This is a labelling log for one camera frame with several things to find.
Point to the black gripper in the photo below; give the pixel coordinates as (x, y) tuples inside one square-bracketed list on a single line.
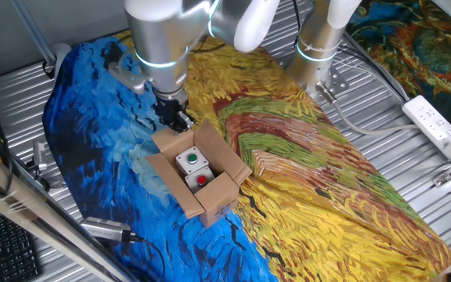
[(167, 109)]

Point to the brown cardboard box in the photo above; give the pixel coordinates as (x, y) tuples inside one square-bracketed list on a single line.
[(213, 196)]

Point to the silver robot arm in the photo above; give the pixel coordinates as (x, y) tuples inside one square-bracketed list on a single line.
[(163, 39)]

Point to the blue yellow painted cloth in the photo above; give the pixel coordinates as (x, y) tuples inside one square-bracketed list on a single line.
[(307, 196)]

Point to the grey stand pole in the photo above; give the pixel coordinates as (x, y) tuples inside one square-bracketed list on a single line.
[(33, 31)]

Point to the black keyboard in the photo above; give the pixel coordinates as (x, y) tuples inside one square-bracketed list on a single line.
[(12, 250)]

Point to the dark floral painted cloth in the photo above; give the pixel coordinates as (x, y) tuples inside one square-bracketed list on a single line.
[(417, 55)]

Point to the white power strip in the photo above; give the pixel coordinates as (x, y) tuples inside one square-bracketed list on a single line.
[(437, 127)]

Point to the grey green button switch box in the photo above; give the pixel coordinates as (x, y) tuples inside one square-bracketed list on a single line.
[(184, 164)]

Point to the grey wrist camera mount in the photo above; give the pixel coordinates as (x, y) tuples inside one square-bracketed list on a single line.
[(127, 77)]

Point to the silver depth camera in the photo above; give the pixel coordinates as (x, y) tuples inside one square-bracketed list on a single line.
[(104, 230)]

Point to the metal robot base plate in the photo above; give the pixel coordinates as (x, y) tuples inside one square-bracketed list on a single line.
[(337, 83)]

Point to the aluminium frame beam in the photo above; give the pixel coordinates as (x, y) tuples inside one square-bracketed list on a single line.
[(33, 211)]

